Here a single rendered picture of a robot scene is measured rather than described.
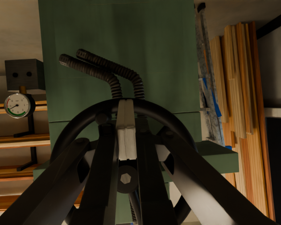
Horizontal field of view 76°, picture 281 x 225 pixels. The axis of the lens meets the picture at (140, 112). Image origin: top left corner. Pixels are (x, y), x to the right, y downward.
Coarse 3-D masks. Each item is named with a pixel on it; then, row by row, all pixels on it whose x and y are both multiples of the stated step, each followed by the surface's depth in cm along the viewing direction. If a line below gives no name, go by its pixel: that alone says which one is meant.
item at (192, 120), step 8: (184, 112) 53; (192, 112) 53; (152, 120) 52; (184, 120) 53; (192, 120) 53; (200, 120) 53; (56, 128) 51; (88, 128) 51; (96, 128) 51; (152, 128) 52; (160, 128) 52; (192, 128) 53; (200, 128) 53; (56, 136) 51; (80, 136) 51; (88, 136) 51; (96, 136) 52; (192, 136) 53; (200, 136) 53
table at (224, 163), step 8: (200, 144) 68; (208, 144) 67; (216, 144) 66; (200, 152) 57; (208, 152) 56; (216, 152) 55; (224, 152) 55; (232, 152) 54; (48, 160) 60; (208, 160) 53; (216, 160) 53; (224, 160) 53; (232, 160) 54; (40, 168) 52; (216, 168) 53; (224, 168) 53; (232, 168) 54; (168, 176) 43
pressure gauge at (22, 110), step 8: (24, 88) 46; (8, 96) 44; (16, 96) 44; (24, 96) 44; (8, 104) 44; (24, 104) 44; (32, 104) 45; (8, 112) 44; (16, 112) 44; (24, 112) 44; (32, 112) 46
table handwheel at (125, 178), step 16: (80, 112) 33; (96, 112) 33; (112, 112) 33; (144, 112) 33; (160, 112) 33; (64, 128) 33; (80, 128) 33; (176, 128) 33; (64, 144) 33; (192, 144) 34; (128, 160) 33; (128, 176) 32; (128, 192) 32; (176, 208) 35
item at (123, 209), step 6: (168, 186) 43; (168, 192) 43; (120, 198) 43; (126, 198) 43; (120, 204) 43; (126, 204) 43; (120, 210) 43; (126, 210) 43; (120, 216) 43; (126, 216) 43; (120, 222) 43; (126, 222) 43
